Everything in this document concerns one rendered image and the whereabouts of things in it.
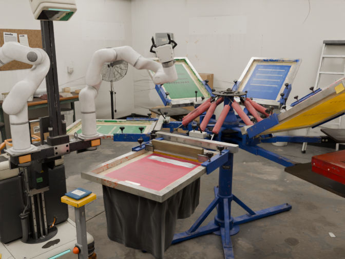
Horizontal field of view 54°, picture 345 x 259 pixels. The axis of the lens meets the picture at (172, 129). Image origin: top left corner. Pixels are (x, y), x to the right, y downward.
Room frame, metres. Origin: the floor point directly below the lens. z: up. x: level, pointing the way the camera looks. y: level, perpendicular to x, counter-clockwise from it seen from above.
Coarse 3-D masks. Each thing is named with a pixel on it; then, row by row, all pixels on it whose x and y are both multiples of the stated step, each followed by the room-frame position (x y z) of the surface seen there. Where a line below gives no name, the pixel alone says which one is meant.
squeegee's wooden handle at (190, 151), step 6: (156, 144) 2.29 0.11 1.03; (162, 144) 2.26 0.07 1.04; (168, 144) 2.23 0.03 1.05; (174, 144) 2.21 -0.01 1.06; (180, 144) 2.20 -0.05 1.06; (162, 150) 2.26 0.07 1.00; (168, 150) 2.23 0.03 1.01; (174, 150) 2.21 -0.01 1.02; (180, 150) 2.18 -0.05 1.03; (186, 150) 2.15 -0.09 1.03; (192, 150) 2.13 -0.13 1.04; (198, 150) 2.10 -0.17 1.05; (192, 156) 2.13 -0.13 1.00
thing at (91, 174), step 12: (120, 156) 2.15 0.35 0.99; (132, 156) 2.21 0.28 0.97; (96, 168) 1.93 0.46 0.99; (108, 168) 2.01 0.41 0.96; (204, 168) 1.94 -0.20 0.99; (96, 180) 1.80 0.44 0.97; (108, 180) 1.75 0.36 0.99; (120, 180) 1.74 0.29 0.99; (180, 180) 1.74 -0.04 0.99; (192, 180) 1.81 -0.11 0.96; (132, 192) 1.65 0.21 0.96; (144, 192) 1.61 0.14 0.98; (156, 192) 1.59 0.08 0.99; (168, 192) 1.61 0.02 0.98
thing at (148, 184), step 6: (192, 162) 2.13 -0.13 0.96; (198, 162) 2.13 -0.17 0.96; (180, 168) 2.02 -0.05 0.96; (186, 168) 2.02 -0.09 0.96; (192, 168) 2.02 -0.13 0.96; (180, 174) 1.92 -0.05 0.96; (138, 180) 1.83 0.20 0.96; (144, 180) 1.83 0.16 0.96; (168, 180) 1.83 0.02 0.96; (174, 180) 1.83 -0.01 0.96; (144, 186) 1.75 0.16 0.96; (150, 186) 1.75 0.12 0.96; (156, 186) 1.75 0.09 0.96; (162, 186) 1.75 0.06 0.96
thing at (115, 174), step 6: (162, 156) 2.25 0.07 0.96; (168, 156) 2.25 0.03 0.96; (132, 162) 2.13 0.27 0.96; (138, 162) 2.13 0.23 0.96; (156, 162) 2.13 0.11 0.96; (162, 162) 2.13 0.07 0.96; (120, 168) 2.02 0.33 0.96; (126, 168) 2.02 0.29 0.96; (108, 174) 1.92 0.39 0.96; (114, 174) 1.92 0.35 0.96; (120, 174) 1.92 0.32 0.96; (132, 180) 1.83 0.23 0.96
